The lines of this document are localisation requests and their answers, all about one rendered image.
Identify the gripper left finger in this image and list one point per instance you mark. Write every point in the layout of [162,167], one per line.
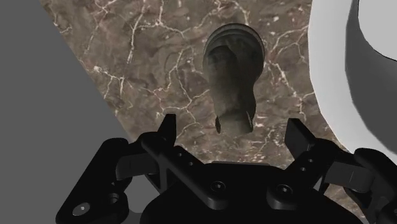
[173,167]

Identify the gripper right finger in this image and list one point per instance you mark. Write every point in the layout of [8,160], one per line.
[307,167]

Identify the white sink basin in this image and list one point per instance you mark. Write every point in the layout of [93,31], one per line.
[335,74]

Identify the dark grey-brown figure on round base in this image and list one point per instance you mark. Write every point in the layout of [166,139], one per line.
[232,80]

